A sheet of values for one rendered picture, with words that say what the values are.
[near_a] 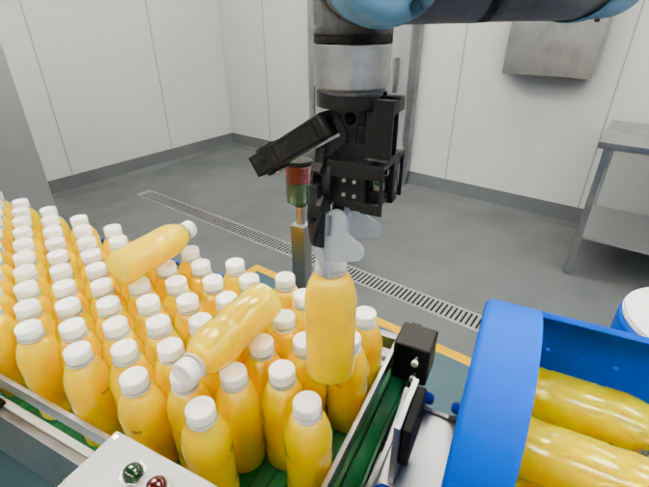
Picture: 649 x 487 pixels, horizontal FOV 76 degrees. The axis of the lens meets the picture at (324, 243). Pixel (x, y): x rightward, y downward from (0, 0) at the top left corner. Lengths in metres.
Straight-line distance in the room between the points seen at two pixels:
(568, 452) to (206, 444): 0.43
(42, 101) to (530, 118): 4.23
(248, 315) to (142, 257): 0.29
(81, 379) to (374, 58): 0.62
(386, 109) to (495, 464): 0.36
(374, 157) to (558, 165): 3.56
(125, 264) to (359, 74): 0.58
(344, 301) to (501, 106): 3.52
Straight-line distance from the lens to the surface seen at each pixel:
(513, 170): 4.03
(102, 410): 0.81
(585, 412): 0.64
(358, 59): 0.40
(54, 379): 0.89
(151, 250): 0.87
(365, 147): 0.43
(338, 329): 0.54
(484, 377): 0.49
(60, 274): 0.99
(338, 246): 0.47
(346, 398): 0.73
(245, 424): 0.68
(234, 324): 0.63
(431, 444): 0.78
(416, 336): 0.84
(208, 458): 0.64
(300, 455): 0.63
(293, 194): 0.95
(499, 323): 0.53
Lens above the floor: 1.54
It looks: 29 degrees down
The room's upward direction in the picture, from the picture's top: straight up
